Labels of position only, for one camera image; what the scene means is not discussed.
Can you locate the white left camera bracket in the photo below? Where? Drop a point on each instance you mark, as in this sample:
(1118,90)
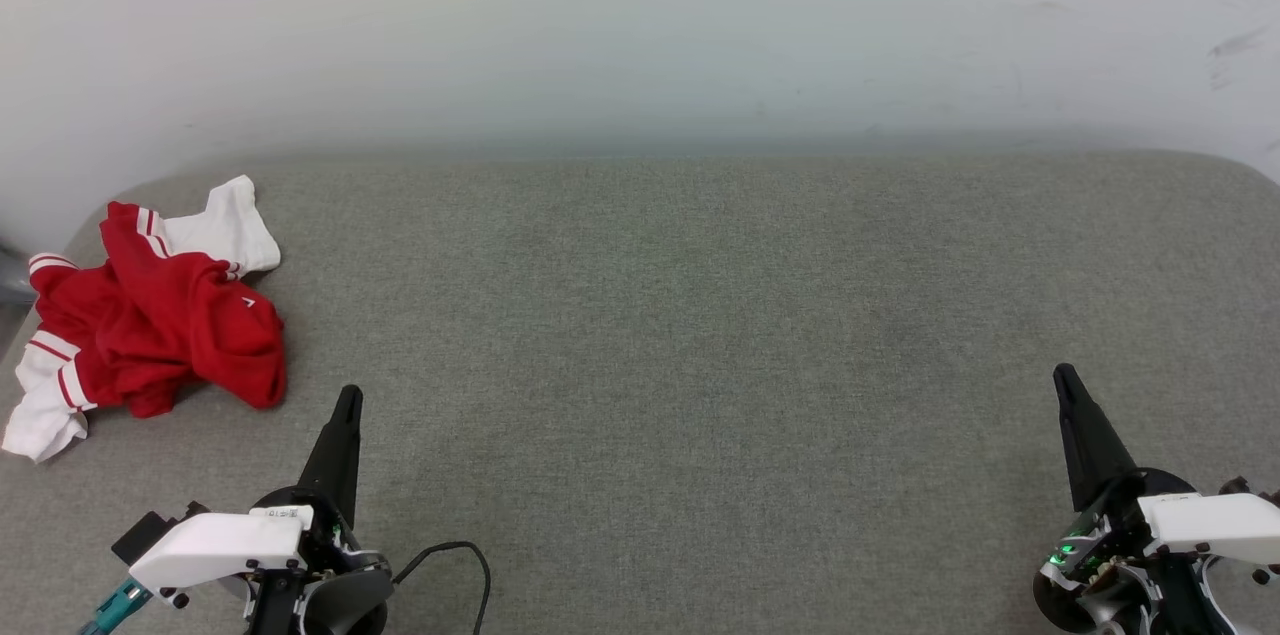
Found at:
(215,545)

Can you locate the red and white t-shirt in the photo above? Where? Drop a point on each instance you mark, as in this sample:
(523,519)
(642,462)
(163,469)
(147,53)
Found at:
(170,335)

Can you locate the white camera bracket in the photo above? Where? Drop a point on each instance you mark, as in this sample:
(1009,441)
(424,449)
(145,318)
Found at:
(1210,520)
(215,545)

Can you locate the grey metal wall strip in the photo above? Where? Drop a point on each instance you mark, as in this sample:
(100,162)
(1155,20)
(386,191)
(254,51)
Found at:
(12,275)

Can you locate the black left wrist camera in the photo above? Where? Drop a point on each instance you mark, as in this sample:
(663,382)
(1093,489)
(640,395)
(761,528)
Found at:
(140,535)

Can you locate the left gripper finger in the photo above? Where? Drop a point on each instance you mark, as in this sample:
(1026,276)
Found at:
(338,460)

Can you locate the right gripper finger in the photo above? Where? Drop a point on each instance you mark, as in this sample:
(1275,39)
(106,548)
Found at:
(1090,445)

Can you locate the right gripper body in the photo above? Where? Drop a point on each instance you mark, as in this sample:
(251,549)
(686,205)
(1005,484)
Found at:
(1085,555)

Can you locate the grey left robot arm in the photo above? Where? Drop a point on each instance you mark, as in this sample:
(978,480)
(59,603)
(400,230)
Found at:
(345,605)

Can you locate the white right camera bracket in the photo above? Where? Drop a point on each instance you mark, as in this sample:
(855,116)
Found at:
(1210,520)

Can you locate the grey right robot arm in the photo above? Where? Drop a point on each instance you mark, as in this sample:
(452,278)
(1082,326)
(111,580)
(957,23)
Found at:
(1185,605)

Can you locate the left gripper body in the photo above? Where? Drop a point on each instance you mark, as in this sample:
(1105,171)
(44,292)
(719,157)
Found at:
(325,540)

